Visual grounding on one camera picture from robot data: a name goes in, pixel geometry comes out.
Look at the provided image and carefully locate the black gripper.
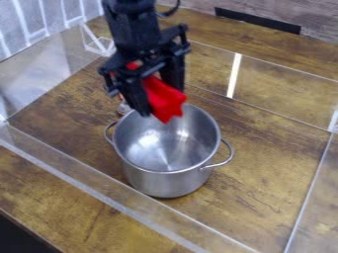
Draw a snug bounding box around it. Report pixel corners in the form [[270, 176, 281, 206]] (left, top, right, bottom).
[[98, 0, 190, 117]]

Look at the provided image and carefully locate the red rectangular block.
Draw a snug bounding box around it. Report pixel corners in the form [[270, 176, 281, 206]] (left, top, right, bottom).
[[124, 60, 189, 125]]

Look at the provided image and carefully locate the silver steel pot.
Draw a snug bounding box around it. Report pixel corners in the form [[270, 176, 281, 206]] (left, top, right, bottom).
[[104, 103, 234, 199]]

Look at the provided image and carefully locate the black strip on table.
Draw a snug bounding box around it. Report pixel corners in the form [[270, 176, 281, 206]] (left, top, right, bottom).
[[214, 7, 301, 35]]

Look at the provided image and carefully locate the spatula with pink handle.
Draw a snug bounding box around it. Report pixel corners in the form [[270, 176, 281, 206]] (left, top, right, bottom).
[[116, 102, 133, 116]]

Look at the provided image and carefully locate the black cable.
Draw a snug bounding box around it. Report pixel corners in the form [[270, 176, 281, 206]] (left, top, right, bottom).
[[157, 0, 182, 19]]

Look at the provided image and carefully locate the clear acrylic enclosure wall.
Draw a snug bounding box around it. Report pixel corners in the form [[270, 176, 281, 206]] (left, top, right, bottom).
[[0, 20, 338, 253]]

